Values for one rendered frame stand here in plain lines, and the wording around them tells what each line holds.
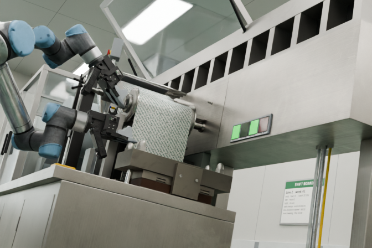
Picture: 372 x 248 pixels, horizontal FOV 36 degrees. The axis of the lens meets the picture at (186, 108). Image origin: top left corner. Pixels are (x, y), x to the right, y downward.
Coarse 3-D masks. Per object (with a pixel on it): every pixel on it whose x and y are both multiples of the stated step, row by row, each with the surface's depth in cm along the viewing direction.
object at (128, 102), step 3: (126, 96) 225; (129, 96) 222; (132, 96) 222; (126, 99) 224; (129, 99) 220; (132, 99) 221; (123, 102) 226; (126, 102) 222; (129, 102) 220; (126, 105) 221; (129, 105) 220; (126, 108) 220; (129, 108) 220; (123, 111) 222; (126, 111) 221
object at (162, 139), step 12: (144, 120) 218; (156, 120) 221; (132, 132) 215; (144, 132) 218; (156, 132) 220; (168, 132) 222; (180, 132) 224; (156, 144) 219; (168, 144) 221; (180, 144) 223; (168, 156) 220; (180, 156) 223
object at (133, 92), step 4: (132, 92) 224; (136, 92) 221; (136, 96) 220; (132, 104) 219; (132, 108) 219; (124, 112) 226; (128, 112) 220; (192, 112) 230; (128, 116) 221; (192, 116) 229; (192, 120) 228
